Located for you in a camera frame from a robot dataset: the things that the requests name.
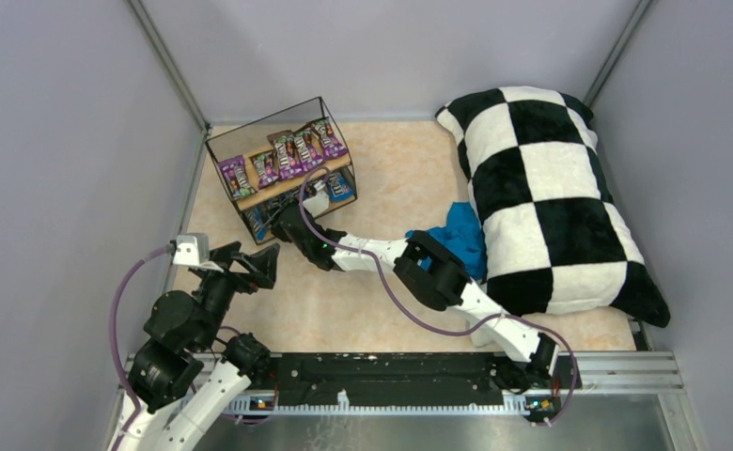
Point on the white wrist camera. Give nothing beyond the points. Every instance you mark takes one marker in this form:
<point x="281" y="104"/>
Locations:
<point x="317" y="204"/>
<point x="192" y="251"/>

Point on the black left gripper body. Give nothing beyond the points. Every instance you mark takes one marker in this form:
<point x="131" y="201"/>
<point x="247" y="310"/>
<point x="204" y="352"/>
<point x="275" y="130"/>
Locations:
<point x="235" y="266"/>

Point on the black white checkered pillow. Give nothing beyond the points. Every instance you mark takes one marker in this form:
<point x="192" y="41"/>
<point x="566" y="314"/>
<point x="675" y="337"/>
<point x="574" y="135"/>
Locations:
<point x="555" y="241"/>

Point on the purple candy bag bottom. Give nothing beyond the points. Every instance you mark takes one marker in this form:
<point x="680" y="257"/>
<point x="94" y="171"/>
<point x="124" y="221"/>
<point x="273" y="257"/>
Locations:
<point x="264" y="165"/>

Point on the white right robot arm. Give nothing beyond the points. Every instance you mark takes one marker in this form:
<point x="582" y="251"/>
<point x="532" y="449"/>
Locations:
<point x="432" y="274"/>

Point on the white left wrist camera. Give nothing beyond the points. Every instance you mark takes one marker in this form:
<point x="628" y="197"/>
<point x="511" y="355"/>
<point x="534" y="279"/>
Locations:
<point x="192" y="251"/>

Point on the blue cloth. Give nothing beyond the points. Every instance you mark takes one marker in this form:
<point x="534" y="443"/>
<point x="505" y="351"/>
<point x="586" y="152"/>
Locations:
<point x="462" y="235"/>

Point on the wood and wire shelf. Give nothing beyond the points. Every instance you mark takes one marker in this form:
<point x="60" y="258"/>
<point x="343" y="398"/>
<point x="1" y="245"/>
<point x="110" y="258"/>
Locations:
<point x="251" y="138"/>

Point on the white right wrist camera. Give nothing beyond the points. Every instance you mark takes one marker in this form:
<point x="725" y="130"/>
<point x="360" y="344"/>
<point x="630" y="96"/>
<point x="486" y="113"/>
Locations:
<point x="317" y="204"/>

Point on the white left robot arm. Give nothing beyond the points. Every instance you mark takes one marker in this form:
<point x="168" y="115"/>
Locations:
<point x="159" y="411"/>

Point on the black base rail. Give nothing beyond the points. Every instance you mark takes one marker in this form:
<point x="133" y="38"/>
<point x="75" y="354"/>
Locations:
<point x="397" y="380"/>

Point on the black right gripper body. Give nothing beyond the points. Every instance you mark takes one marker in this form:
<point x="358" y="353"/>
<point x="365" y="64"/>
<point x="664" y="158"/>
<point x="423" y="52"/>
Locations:
<point x="289" y="229"/>

